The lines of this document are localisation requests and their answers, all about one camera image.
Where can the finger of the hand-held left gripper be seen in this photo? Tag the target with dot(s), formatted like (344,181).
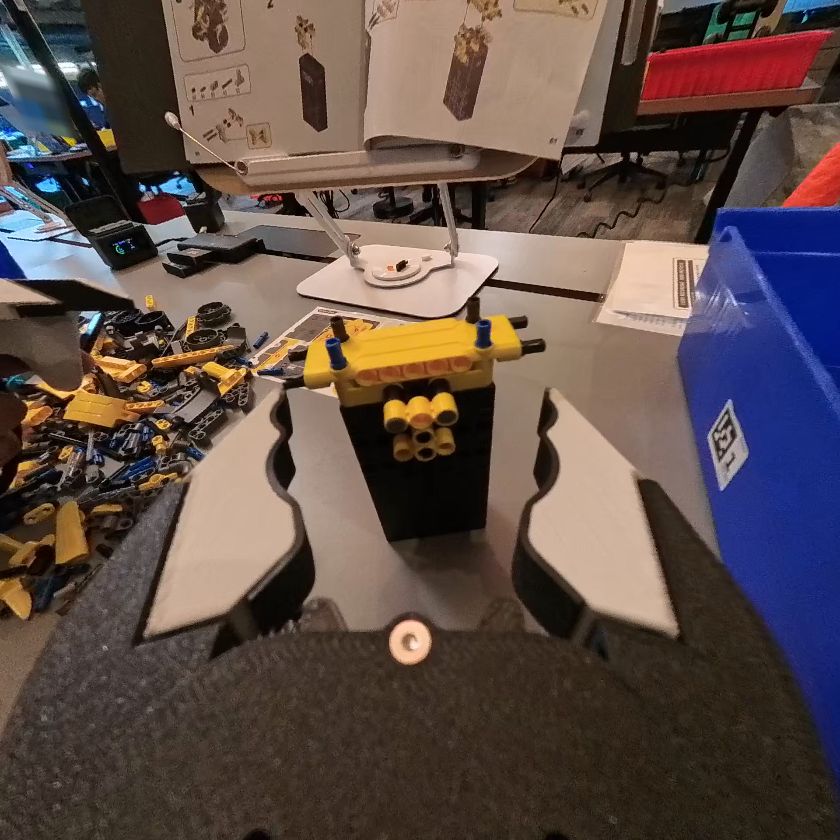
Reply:
(26,293)

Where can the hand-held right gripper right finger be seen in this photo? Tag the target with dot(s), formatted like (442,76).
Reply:
(604,544)

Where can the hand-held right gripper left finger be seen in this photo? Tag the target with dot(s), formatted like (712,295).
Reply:
(223,544)

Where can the pile of brick parts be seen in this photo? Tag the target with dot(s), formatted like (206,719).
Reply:
(118,420)

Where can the black and yellow brick assembly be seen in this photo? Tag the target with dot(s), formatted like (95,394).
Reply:
(420,472)

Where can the person's left hand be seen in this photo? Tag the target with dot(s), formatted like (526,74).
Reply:
(12,426)

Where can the black charger case with display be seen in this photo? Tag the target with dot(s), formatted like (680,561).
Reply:
(121,246)

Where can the black power adapter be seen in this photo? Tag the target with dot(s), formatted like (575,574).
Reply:
(203,213)

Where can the black docking hub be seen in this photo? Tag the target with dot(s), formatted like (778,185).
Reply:
(216,249)

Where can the yellow and grey sticker sheet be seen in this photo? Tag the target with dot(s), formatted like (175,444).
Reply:
(289,341)

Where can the blue storage bin white tag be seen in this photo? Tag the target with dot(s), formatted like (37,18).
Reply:
(774,394)

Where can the black divider panel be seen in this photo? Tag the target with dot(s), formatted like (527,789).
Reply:
(131,79)

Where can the laminated paper sheet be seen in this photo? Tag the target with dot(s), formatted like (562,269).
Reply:
(649,282)

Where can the white book stand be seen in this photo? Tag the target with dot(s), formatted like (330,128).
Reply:
(407,289)

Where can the red bag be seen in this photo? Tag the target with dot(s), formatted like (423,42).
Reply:
(817,180)

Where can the open instruction booklet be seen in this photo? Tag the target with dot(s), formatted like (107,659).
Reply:
(426,65)

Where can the red bin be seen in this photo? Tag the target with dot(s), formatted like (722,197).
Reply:
(735,65)

